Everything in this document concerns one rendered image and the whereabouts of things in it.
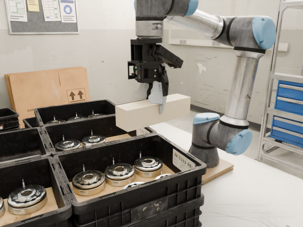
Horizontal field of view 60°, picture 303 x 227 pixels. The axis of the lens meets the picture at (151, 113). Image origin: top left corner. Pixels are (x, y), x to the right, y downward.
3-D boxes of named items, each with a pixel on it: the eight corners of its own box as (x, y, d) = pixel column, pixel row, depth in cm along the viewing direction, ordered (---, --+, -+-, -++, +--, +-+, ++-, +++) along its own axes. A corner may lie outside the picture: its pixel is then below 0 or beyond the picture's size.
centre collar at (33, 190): (34, 187, 79) (34, 185, 79) (38, 196, 75) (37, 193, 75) (16, 193, 76) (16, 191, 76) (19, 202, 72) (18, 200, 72)
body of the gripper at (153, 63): (127, 81, 75) (126, 38, 71) (151, 78, 80) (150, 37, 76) (143, 85, 69) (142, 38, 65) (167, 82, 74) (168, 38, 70)
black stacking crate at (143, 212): (158, 160, 106) (158, 134, 102) (206, 200, 81) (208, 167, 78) (57, 187, 88) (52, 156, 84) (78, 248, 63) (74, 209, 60)
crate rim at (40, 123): (107, 102, 153) (107, 98, 153) (128, 116, 128) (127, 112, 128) (34, 112, 135) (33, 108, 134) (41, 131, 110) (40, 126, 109)
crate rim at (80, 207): (158, 138, 103) (158, 132, 103) (208, 173, 78) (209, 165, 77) (52, 161, 85) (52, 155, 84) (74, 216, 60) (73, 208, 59)
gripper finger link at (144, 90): (128, 106, 80) (132, 79, 76) (143, 102, 84) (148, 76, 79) (133, 111, 78) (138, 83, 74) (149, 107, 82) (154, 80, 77)
